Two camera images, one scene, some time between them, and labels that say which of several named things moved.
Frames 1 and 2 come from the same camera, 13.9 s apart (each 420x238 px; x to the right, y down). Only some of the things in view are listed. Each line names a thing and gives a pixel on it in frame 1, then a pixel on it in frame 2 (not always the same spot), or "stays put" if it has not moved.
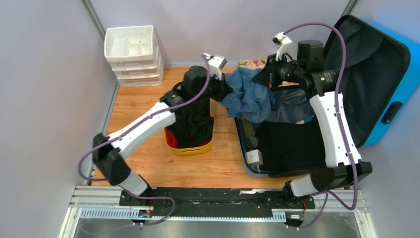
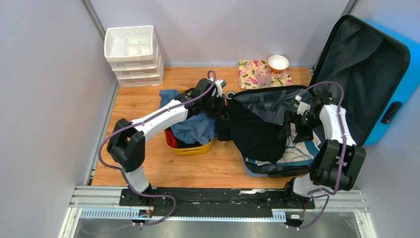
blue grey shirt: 247,100 to 200,129
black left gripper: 224,89 to 221,112
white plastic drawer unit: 135,55 stays put
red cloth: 172,141 stays put
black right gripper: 267,77 to 302,135
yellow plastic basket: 196,150 stays put
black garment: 288,146 to 257,137
